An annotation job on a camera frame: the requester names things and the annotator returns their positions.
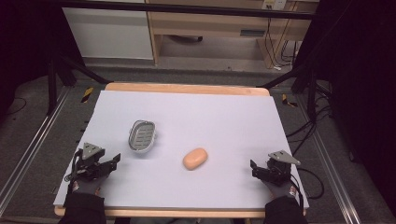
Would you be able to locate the white cabinet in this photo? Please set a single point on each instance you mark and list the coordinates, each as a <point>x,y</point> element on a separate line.
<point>109,34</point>

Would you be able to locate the black metal stand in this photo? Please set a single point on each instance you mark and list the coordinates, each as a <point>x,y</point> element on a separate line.
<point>306,84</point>
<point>62,74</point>

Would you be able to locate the white table mat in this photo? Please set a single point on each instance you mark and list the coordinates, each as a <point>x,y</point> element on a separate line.
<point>199,130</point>

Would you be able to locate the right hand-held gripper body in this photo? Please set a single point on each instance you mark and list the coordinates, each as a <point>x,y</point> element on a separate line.
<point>280,169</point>

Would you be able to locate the metal floor rail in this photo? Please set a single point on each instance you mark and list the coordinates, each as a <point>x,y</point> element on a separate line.
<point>333,174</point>
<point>28,146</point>

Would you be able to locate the person's right hand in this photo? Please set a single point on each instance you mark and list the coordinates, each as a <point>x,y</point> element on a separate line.
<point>281,190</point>

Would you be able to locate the black and yellow floor marker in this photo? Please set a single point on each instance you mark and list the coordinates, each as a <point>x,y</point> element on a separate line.
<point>288,101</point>
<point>87,94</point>

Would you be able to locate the wooden desk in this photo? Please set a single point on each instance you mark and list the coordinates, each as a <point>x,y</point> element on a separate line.
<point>224,28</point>

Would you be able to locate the orange soap bar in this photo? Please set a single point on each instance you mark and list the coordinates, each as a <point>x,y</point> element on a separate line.
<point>195,158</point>

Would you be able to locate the person's left hand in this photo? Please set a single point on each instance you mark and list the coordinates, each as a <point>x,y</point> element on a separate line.
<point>87,186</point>

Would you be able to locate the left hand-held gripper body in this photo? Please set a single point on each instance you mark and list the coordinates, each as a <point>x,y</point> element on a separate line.
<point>90,161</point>

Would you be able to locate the black metal frame bar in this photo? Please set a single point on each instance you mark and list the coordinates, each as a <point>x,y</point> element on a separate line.
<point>186,8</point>

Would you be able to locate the grey soap dish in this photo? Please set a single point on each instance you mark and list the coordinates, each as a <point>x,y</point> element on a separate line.
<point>142,136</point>

